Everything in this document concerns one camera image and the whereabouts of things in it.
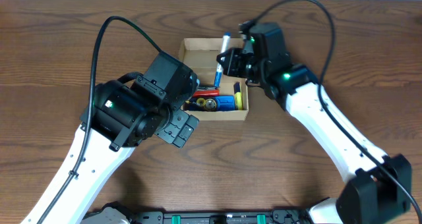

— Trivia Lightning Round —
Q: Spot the yellow highlighter pen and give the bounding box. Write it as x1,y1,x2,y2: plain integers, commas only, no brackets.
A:
233,82,243,110

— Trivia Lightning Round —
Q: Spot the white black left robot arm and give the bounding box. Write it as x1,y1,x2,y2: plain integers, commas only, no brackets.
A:
23,52,199,223

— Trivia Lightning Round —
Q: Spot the blue capped white marker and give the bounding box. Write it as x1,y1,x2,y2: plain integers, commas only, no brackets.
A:
214,32,231,88

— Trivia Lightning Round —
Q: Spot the brown cardboard box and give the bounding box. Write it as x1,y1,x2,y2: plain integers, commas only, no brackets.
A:
177,37,250,122

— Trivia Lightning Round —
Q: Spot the blue plastic staple remover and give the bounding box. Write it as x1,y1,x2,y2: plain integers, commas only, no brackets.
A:
185,96,237,112

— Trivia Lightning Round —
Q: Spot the red stapler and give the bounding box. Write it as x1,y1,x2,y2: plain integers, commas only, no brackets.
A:
192,85,220,98

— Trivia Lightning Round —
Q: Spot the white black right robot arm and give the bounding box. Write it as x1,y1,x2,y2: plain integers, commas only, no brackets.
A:
217,23,411,223

